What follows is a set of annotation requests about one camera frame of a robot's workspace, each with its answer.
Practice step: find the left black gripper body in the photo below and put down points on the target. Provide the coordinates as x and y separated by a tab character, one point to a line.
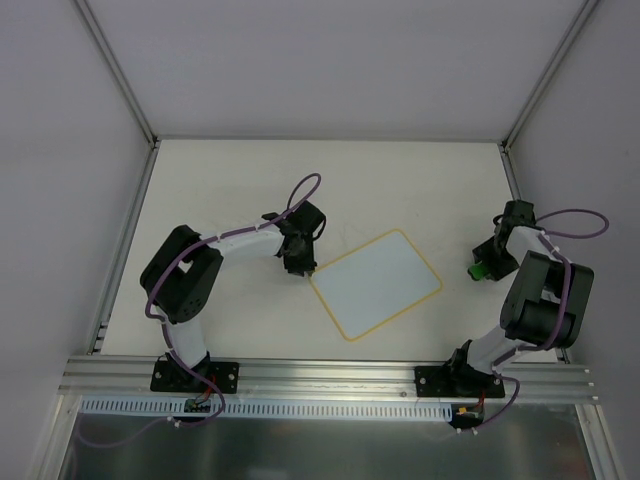
298	257

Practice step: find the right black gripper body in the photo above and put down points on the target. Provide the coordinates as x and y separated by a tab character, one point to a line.
489	262

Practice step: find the green whiteboard eraser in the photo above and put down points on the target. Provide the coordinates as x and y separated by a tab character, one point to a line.
478	271

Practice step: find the yellow framed whiteboard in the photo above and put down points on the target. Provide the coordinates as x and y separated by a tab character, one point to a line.
375	283

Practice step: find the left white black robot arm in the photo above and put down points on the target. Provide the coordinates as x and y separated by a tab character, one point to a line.
181	275

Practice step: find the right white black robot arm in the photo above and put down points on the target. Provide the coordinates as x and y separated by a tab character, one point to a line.
544	307

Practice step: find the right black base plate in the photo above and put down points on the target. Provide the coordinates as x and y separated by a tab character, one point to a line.
444	381

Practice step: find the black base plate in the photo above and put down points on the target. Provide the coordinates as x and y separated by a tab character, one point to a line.
168	376
444	381

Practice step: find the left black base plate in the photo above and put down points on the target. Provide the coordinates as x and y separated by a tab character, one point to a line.
168	376

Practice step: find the left aluminium frame post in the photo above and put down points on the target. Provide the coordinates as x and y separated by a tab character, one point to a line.
97	35

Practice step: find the aluminium frame post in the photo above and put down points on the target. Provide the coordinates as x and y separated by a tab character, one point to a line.
569	37
97	35

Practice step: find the aluminium mounting rail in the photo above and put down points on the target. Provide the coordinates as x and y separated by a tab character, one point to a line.
540	383

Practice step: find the white slotted cable duct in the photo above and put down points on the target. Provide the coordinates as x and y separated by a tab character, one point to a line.
412	411

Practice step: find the right aluminium frame post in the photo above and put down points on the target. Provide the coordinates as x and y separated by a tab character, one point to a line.
569	37

